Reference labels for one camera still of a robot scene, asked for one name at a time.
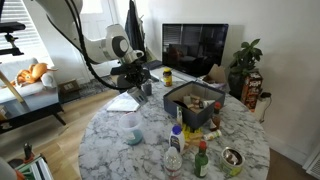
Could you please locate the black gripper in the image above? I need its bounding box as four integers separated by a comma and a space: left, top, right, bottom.
111, 62, 151, 89

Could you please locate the metallic cup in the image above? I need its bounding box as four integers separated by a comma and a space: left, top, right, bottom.
127, 87, 148, 105

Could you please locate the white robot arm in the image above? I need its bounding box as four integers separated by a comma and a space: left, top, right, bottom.
35, 0, 150, 90

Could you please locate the dark grey cup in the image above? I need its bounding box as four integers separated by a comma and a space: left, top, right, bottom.
142, 83, 152, 96

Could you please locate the translucent plastic cup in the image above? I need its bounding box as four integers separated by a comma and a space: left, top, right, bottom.
119, 112, 143, 146

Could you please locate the white folded napkin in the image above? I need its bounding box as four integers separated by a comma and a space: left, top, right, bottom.
107, 93, 140, 112

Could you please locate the yellow-lid supplement jar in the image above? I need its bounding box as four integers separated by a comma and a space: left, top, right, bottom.
163, 68, 172, 87

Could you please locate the black television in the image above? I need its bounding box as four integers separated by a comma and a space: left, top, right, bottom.
162, 23, 229, 77

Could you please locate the dark blue box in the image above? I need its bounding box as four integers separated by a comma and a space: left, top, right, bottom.
163, 81, 225, 129

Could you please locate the white blue-capped bottle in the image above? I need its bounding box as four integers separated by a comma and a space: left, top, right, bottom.
169, 125, 185, 153

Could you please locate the yellow packet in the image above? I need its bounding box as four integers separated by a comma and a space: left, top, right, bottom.
182, 124, 203, 147

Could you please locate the small red-capped sauce bottle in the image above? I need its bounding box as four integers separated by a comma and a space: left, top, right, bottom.
210, 102, 221, 131

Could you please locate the clear water bottle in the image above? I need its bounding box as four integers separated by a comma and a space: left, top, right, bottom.
164, 147, 182, 180

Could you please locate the small white tube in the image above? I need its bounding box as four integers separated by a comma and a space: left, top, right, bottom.
203, 130, 222, 141

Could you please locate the orange plush toy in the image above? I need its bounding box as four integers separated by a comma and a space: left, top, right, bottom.
10, 63, 56, 87

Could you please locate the potted green plant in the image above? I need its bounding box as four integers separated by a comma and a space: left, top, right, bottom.
228, 39, 263, 100

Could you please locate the green glass bottle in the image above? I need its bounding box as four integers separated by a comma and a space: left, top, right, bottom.
194, 141, 208, 178

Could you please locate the orange snack box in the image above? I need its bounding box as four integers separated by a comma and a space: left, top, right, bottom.
241, 72, 263, 112

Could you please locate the black coffee table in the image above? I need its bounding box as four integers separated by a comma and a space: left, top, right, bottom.
0, 88, 66, 134

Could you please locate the open green tin can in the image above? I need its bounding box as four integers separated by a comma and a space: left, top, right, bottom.
220, 147, 245, 177

